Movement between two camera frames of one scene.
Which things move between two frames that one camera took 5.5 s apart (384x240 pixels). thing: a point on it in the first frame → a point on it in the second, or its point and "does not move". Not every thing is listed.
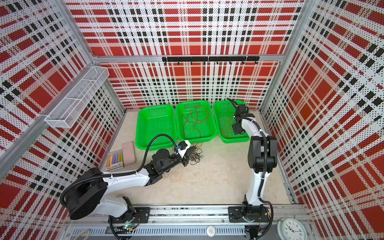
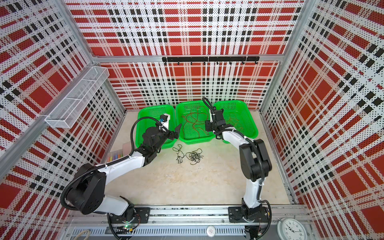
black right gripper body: x=237 y=127 → x=215 y=126
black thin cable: x=195 y=157 does not move
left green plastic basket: x=155 y=119 does not move
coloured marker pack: x=115 y=160 does not move
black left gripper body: x=184 y=160 → x=170 y=135
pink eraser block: x=128 y=152 does not move
